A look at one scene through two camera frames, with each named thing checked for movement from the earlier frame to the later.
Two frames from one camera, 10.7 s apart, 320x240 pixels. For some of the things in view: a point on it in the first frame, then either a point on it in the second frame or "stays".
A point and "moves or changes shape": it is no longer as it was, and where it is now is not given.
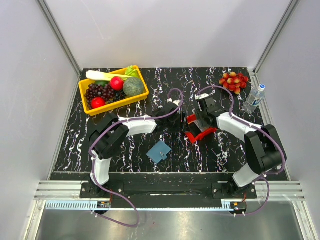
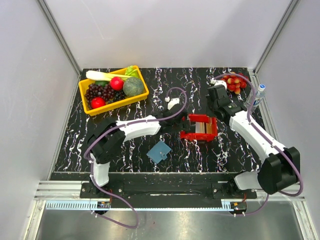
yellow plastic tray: x=83 y=85 stays
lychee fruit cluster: x=234 y=82 stays
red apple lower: x=97 y=102 stays
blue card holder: x=159 y=152 stays
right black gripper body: x=202 y=115 to x=211 y=105
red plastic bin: x=197 y=130 moves or changes shape
